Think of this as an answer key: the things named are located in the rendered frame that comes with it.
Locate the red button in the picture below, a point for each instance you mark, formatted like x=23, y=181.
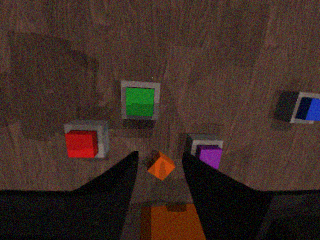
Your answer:
x=87, y=138

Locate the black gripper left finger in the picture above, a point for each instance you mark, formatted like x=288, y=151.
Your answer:
x=95, y=211

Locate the green button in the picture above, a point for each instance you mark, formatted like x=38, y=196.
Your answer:
x=140, y=100

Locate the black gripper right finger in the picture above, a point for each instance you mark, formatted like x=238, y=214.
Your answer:
x=230, y=210

